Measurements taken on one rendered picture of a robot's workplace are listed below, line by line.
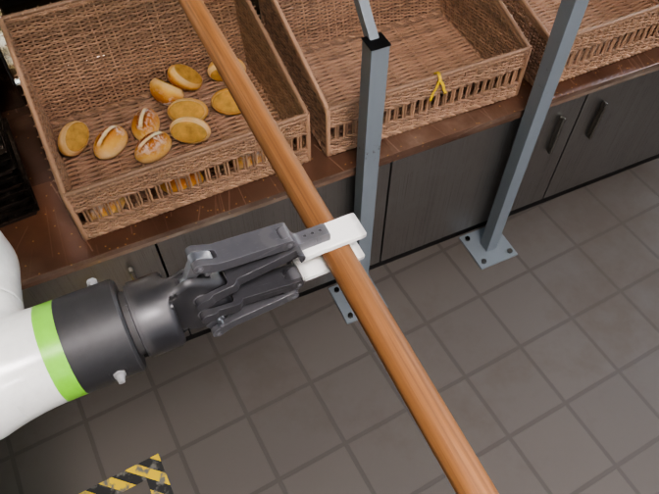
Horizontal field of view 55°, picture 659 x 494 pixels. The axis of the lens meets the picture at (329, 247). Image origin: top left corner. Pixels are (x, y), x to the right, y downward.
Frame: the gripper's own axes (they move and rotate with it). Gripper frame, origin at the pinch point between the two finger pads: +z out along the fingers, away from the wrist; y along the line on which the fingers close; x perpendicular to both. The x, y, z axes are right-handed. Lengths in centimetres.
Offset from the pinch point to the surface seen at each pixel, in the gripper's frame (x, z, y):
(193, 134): -79, 2, 55
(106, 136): -85, -17, 53
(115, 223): -63, -22, 57
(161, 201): -63, -11, 55
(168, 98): -94, 0, 54
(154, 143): -79, -8, 53
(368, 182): -52, 35, 60
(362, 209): -52, 34, 69
